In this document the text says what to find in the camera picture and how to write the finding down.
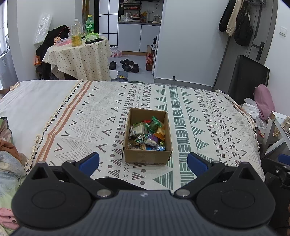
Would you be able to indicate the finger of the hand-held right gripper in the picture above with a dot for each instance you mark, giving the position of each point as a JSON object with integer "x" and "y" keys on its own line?
{"x": 285, "y": 159}

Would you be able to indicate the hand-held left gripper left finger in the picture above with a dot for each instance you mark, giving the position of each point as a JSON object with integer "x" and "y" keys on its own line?
{"x": 89, "y": 162}

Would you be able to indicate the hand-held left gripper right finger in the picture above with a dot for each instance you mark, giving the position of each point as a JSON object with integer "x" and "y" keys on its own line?
{"x": 197, "y": 163}

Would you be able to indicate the blue snack packet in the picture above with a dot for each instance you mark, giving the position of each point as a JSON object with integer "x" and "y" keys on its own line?
{"x": 158, "y": 148}

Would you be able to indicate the orange biscuit packet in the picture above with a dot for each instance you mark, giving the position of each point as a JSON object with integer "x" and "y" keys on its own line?
{"x": 159, "y": 135}

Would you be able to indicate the peanut snack packet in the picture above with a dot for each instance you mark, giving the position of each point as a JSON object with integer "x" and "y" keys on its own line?
{"x": 136, "y": 143}

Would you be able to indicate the brown cardboard box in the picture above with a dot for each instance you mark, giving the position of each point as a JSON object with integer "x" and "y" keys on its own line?
{"x": 145, "y": 156}

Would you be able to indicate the clear snack packet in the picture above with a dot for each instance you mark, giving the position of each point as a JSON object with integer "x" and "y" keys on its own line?
{"x": 138, "y": 129}

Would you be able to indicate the dark green snack packet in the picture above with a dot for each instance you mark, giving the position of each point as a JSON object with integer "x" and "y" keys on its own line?
{"x": 155, "y": 121}

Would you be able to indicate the red snack packet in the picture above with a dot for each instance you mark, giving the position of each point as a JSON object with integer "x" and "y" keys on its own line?
{"x": 147, "y": 122}

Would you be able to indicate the white side table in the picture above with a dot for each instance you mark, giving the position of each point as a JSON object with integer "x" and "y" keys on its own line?
{"x": 269, "y": 133}

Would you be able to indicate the patterned bedspread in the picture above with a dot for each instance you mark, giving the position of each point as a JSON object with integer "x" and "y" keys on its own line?
{"x": 204, "y": 127}

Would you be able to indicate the pink cloth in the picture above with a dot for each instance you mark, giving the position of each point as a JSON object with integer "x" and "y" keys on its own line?
{"x": 264, "y": 102}

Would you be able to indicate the white crumpled cloth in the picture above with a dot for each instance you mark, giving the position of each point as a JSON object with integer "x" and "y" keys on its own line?
{"x": 251, "y": 106}

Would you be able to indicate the colourful quilt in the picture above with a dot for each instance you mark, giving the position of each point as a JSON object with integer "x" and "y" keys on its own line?
{"x": 11, "y": 163}

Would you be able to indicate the white bed sheet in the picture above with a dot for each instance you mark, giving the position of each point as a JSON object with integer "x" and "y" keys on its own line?
{"x": 34, "y": 102}

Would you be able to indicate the black flat panel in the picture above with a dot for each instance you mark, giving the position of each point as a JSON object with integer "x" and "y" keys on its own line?
{"x": 249, "y": 79}

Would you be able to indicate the white paper sheet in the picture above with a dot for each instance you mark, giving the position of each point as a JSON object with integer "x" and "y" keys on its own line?
{"x": 114, "y": 73}

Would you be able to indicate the black slipper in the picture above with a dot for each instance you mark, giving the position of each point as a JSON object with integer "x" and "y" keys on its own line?
{"x": 126, "y": 67}
{"x": 112, "y": 65}
{"x": 126, "y": 61}
{"x": 135, "y": 68}

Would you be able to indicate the round table with dotted tablecloth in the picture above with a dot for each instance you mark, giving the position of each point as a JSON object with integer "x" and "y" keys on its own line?
{"x": 77, "y": 59}

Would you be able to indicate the bottled water pack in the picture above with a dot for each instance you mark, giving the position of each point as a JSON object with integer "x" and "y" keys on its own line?
{"x": 116, "y": 52}

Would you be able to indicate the orange bag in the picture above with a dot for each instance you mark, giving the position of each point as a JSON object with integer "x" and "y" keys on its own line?
{"x": 36, "y": 61}

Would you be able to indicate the black flat device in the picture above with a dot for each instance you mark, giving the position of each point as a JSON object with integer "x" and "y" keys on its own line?
{"x": 95, "y": 41}

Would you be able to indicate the pink plastic box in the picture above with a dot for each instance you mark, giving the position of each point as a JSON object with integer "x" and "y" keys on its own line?
{"x": 65, "y": 42}

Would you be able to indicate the grey standing appliance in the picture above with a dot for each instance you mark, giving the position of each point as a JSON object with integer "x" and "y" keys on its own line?
{"x": 9, "y": 68}

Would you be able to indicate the small brown carton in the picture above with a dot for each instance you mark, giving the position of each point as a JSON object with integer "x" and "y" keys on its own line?
{"x": 149, "y": 48}

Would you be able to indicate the yellow juice bottle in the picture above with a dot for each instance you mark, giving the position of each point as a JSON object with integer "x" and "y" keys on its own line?
{"x": 76, "y": 38}

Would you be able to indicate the white spray bottle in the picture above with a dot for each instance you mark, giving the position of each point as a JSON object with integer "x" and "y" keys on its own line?
{"x": 154, "y": 45}

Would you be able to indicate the green tissue pack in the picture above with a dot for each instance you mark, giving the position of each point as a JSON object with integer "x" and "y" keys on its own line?
{"x": 91, "y": 36}

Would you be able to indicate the small doll figure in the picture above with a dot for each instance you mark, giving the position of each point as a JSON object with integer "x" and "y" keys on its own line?
{"x": 57, "y": 39}

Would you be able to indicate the black hanging bag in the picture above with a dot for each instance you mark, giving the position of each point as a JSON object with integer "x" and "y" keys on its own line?
{"x": 243, "y": 34}

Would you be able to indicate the white kitchen cabinet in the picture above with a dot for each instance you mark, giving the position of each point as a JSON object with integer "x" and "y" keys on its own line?
{"x": 129, "y": 36}

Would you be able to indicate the black jacket on chair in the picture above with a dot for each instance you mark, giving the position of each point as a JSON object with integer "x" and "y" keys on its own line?
{"x": 48, "y": 36}

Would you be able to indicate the green soda bottle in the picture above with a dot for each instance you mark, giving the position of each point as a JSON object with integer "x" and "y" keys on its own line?
{"x": 90, "y": 27}

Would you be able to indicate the grey entrance door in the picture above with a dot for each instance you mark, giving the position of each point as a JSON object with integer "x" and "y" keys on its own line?
{"x": 260, "y": 22}

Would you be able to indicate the glass panel door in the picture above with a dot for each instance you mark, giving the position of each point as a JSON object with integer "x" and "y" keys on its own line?
{"x": 112, "y": 22}

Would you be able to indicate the clear plastic packaging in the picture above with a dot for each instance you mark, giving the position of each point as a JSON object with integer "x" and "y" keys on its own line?
{"x": 43, "y": 27}

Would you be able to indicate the beige hanging garment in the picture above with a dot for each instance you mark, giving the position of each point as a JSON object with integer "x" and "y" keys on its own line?
{"x": 233, "y": 25}

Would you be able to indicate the black hanging jacket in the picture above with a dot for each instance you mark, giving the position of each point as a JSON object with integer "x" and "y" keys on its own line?
{"x": 226, "y": 18}

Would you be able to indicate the glass kettle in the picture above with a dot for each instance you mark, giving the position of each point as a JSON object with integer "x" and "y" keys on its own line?
{"x": 157, "y": 18}

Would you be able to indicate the kitchen rack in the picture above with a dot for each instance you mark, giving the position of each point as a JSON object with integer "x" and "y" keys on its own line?
{"x": 132, "y": 4}

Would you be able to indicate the white wall switch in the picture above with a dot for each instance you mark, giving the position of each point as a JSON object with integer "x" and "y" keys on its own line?
{"x": 283, "y": 31}

